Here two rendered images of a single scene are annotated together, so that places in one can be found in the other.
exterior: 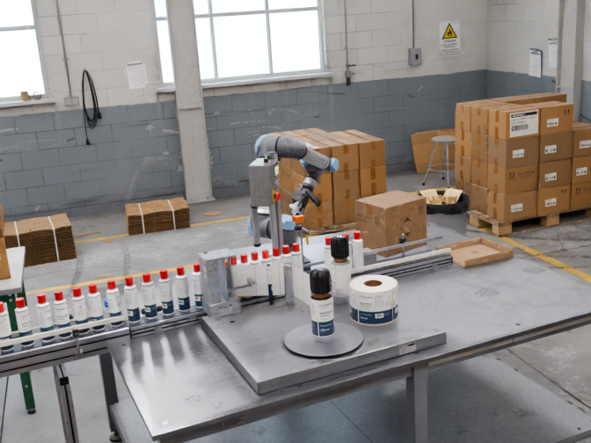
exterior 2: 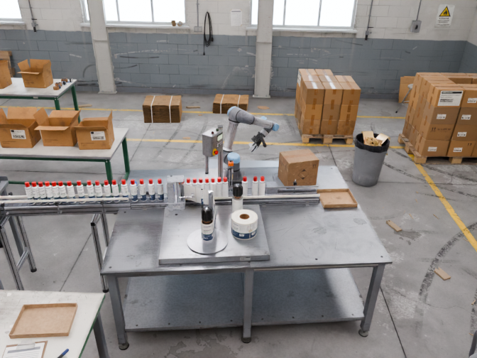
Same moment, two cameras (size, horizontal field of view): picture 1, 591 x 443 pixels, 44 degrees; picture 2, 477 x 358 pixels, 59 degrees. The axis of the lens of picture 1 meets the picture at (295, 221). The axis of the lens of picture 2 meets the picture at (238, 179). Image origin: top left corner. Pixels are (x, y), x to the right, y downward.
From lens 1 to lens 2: 1.34 m
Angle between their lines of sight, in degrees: 21
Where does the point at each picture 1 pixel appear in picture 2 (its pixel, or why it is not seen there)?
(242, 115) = (294, 50)
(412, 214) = (307, 167)
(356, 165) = (339, 102)
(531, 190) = (446, 140)
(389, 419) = (260, 275)
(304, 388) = (181, 267)
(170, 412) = (116, 261)
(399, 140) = (392, 79)
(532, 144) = (453, 112)
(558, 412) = (349, 300)
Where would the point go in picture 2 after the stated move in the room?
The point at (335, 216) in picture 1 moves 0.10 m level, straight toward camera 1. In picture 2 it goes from (321, 129) to (319, 131)
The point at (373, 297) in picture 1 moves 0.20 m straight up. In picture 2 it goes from (238, 226) to (239, 203)
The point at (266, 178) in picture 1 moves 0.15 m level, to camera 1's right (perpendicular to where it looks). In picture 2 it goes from (210, 143) to (227, 145)
